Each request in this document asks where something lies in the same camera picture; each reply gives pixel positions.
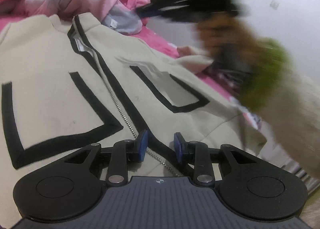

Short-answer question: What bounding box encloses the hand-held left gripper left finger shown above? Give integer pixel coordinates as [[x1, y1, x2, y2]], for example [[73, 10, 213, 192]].
[[64, 129, 148, 187]]

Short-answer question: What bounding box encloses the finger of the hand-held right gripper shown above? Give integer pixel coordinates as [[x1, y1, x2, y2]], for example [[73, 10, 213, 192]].
[[136, 0, 173, 19]]

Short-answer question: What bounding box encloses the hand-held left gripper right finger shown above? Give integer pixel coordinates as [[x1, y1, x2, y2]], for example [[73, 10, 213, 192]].
[[174, 132, 258, 187]]

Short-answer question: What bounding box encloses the beige zip jacket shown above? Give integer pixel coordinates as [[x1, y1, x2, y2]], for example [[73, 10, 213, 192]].
[[0, 12, 267, 182]]

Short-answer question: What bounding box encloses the person's right hand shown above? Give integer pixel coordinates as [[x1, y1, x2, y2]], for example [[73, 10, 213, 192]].
[[196, 17, 253, 60]]

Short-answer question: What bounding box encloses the pink floral fleece blanket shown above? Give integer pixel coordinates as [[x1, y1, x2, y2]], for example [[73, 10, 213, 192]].
[[0, 16, 263, 129]]

